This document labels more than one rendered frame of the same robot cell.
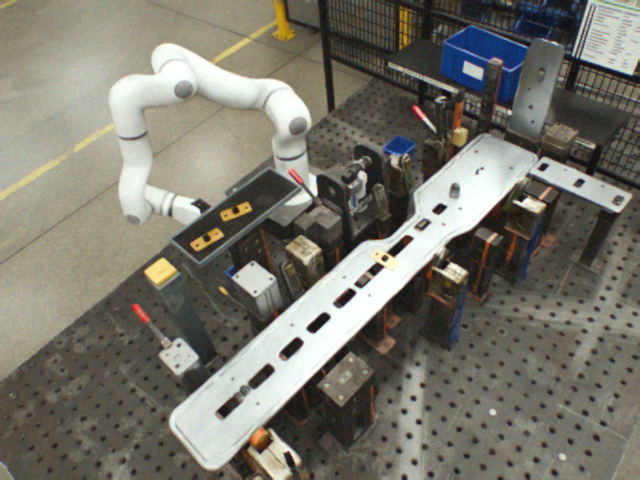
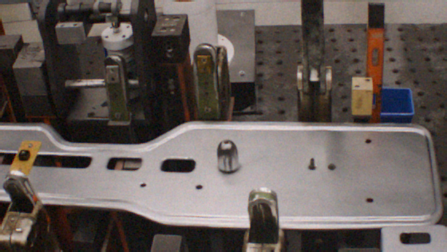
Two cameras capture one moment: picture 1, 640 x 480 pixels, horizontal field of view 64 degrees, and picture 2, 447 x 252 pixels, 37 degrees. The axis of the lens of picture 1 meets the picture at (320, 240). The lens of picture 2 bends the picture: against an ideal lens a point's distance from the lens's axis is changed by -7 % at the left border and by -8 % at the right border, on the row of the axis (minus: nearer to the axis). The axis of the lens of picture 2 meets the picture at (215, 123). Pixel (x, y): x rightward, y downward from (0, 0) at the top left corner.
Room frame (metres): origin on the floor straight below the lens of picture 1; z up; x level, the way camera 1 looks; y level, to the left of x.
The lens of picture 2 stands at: (0.62, -1.05, 1.73)
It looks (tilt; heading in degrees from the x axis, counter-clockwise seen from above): 39 degrees down; 52
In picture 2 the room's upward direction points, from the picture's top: 7 degrees counter-clockwise
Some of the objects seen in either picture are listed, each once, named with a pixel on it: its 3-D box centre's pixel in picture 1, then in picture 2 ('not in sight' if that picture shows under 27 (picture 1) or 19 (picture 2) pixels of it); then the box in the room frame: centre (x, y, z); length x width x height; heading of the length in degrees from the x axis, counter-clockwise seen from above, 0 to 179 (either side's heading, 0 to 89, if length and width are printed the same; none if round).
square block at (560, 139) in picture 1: (548, 172); not in sight; (1.28, -0.83, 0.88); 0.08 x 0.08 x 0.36; 40
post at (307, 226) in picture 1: (311, 263); (29, 122); (1.01, 0.03, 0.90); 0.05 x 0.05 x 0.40; 40
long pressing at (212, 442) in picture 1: (382, 266); (14, 163); (0.88, -0.17, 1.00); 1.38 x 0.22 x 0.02; 130
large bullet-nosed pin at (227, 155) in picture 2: (454, 190); (227, 157); (1.12, -0.44, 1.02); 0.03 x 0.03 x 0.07
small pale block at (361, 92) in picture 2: (454, 171); (357, 167); (1.35, -0.51, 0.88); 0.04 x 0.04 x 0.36; 40
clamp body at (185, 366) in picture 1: (197, 387); not in sight; (0.65, 0.38, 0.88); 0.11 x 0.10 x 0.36; 40
